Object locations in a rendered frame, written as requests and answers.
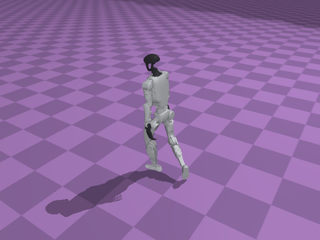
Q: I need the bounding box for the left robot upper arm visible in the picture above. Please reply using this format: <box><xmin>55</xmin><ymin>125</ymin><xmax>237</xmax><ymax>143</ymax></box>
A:
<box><xmin>142</xmin><ymin>79</ymin><xmax>153</xmax><ymax>109</ymax></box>

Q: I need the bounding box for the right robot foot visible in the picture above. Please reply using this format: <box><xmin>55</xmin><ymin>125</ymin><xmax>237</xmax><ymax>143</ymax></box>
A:
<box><xmin>182</xmin><ymin>165</ymin><xmax>189</xmax><ymax>180</ymax></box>

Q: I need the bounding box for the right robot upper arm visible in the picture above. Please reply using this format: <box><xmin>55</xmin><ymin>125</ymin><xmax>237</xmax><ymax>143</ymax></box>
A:
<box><xmin>161</xmin><ymin>71</ymin><xmax>170</xmax><ymax>93</ymax></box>

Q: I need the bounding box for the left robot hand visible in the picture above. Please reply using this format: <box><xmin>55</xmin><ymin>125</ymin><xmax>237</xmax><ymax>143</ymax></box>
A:
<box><xmin>145</xmin><ymin>123</ymin><xmax>156</xmax><ymax>140</ymax></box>

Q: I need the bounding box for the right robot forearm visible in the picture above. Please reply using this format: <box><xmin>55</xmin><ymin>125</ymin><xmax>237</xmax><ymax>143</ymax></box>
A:
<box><xmin>164</xmin><ymin>93</ymin><xmax>170</xmax><ymax>109</ymax></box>

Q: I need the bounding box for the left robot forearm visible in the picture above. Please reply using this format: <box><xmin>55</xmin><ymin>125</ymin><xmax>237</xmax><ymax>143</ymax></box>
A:
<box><xmin>143</xmin><ymin>103</ymin><xmax>152</xmax><ymax>127</ymax></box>

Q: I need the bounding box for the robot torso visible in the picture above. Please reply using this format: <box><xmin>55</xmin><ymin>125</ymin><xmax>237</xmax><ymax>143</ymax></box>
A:
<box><xmin>146</xmin><ymin>70</ymin><xmax>169</xmax><ymax>124</ymax></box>

